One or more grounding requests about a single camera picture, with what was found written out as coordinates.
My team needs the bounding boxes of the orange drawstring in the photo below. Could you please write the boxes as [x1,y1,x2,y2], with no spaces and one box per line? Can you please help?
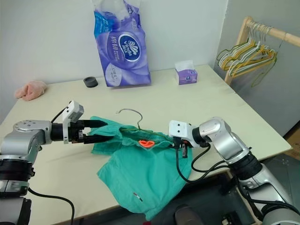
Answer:
[138,139,155,149]

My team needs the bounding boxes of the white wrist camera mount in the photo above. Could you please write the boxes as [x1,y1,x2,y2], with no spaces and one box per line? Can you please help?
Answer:
[168,120,193,147]
[62,100,84,144]

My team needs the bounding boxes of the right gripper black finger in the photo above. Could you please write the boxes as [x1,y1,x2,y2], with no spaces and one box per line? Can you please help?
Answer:
[180,143,189,159]

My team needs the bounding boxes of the purple tissue roll pack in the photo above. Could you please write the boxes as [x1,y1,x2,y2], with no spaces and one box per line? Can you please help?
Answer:
[93,0,152,88]

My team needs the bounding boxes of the wooden clothes rack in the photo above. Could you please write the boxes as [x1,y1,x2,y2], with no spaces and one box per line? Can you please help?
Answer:
[224,16,300,85]

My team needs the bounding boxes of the bunch of wire hangers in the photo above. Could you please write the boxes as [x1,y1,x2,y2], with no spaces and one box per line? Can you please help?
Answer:
[228,22,272,77]

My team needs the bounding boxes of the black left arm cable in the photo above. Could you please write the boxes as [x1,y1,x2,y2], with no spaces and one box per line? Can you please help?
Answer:
[50,105,70,124]
[27,187,75,225]

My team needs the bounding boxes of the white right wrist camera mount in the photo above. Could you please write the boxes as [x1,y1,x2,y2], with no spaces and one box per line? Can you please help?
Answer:
[168,120,193,147]

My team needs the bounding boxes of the pink crumpled cloth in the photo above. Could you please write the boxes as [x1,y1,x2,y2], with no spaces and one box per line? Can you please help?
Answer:
[15,80,49,102]

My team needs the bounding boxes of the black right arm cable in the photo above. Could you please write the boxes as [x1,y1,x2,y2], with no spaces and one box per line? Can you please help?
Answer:
[173,137,235,183]

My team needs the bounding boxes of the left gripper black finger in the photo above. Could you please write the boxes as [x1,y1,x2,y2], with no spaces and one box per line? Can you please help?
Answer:
[83,134,115,144]
[81,119,108,129]

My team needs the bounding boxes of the dark rounded shape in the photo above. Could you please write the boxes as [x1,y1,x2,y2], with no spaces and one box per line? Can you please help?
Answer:
[173,203,200,225]

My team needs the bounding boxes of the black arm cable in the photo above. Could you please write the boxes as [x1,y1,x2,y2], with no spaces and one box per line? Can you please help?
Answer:
[173,137,235,183]
[50,105,70,124]
[27,187,75,225]

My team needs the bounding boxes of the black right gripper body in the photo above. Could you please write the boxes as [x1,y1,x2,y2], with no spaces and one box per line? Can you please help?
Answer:
[178,137,196,150]

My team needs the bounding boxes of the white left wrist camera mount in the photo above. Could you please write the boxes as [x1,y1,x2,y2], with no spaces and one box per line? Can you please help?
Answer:
[62,100,84,144]

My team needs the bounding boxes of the black ring-shaped roll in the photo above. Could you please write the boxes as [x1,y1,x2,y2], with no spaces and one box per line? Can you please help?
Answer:
[83,76,98,89]

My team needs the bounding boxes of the green t-shirt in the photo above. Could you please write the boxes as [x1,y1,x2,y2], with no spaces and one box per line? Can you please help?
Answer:
[90,115,193,221]

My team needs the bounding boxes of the green wire clothes hanger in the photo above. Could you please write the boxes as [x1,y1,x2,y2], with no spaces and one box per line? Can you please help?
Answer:
[115,108,175,148]

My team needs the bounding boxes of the small purple tissue box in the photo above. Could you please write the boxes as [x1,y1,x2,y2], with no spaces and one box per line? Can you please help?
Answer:
[174,60,198,85]

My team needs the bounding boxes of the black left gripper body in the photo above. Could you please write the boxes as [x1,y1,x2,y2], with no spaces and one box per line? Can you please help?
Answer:
[69,125,86,144]

